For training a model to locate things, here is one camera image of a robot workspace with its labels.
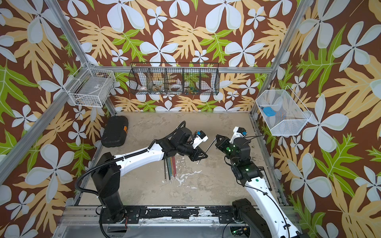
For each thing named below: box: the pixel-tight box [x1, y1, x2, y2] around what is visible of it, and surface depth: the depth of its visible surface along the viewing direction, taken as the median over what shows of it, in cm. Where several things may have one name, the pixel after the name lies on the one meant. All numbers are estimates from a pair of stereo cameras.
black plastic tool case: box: [101, 115, 129, 148], surface depth 103 cm
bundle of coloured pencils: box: [163, 155, 178, 183], surface depth 92 cm
